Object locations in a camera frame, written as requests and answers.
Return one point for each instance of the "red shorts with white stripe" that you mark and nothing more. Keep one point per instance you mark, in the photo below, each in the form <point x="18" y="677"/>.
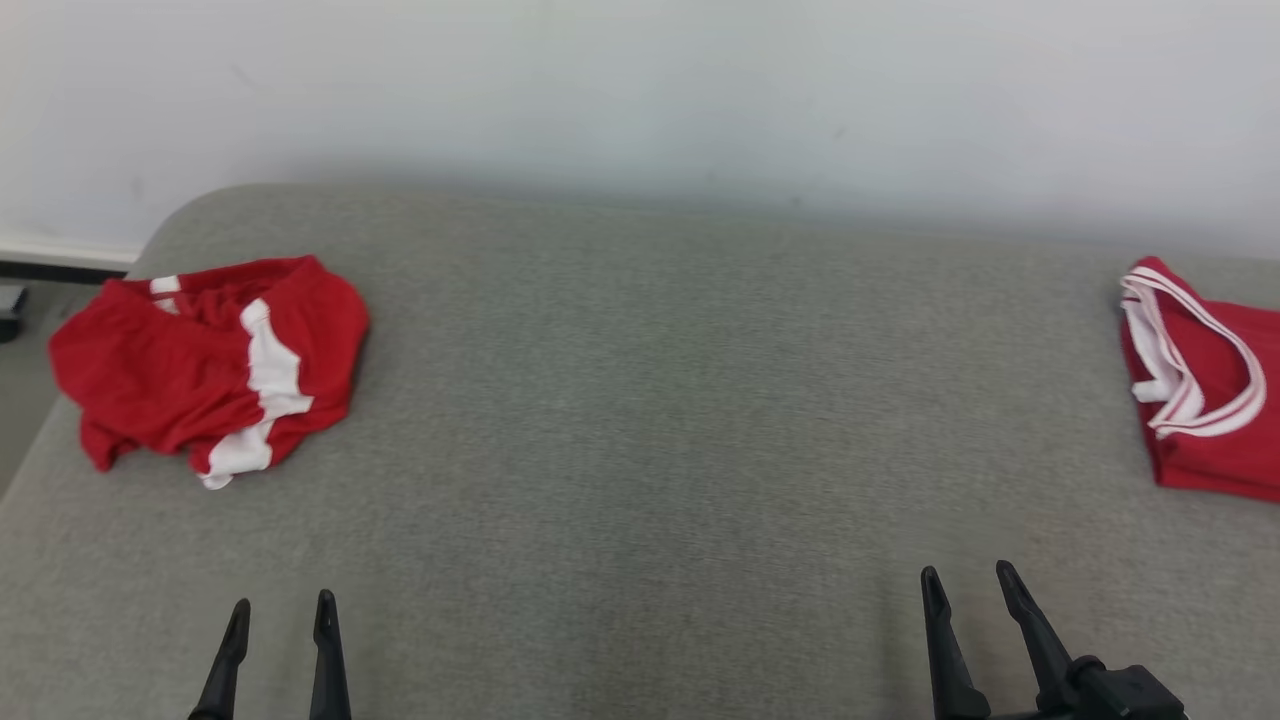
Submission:
<point x="160" y="380"/>

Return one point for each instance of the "black and white baseboard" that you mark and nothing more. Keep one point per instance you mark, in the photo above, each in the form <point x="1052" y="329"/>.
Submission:
<point x="60" y="268"/>

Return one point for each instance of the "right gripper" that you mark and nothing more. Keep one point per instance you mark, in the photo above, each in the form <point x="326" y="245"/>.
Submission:
<point x="1040" y="716"/>

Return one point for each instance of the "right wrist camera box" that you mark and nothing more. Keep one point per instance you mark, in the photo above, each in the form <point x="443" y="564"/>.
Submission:
<point x="1130" y="695"/>

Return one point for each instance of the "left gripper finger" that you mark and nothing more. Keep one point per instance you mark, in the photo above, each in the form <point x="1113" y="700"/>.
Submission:
<point x="328" y="670"/>
<point x="230" y="660"/>

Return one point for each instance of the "red basketball jersey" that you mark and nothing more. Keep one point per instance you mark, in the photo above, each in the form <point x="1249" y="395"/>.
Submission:
<point x="1225" y="440"/>

